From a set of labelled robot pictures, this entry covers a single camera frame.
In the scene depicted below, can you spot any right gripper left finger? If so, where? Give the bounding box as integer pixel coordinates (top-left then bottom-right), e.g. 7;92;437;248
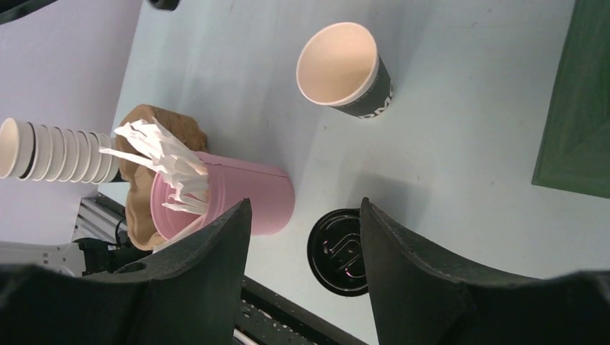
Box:
1;199;252;344

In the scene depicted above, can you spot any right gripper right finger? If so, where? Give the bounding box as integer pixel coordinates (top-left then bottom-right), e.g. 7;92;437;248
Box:
360;198;609;344

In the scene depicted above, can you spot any black paper coffee cup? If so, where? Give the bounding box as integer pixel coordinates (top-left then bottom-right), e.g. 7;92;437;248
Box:
296;22;393;119

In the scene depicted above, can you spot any stack of black lids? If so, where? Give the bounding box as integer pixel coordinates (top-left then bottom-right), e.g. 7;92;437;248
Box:
306;208;368;297

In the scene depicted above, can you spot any bundle of white straws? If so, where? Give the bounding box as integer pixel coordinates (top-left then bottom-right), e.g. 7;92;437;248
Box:
99;119;209;216

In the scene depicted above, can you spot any pink straw holder cup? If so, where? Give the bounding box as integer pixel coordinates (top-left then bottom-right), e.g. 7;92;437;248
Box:
150;152;295;240

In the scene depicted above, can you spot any brown cardboard cup carrier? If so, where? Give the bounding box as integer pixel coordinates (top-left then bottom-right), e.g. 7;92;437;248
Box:
115;104;209;252

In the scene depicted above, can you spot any green paper bag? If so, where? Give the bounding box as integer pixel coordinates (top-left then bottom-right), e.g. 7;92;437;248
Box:
532;1;609;198

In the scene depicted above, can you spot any stack of paper cups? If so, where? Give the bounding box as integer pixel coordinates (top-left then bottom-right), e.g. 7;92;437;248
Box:
1;118;123;185

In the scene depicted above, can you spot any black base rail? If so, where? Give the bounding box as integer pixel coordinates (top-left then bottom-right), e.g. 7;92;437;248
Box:
233;276;365;345

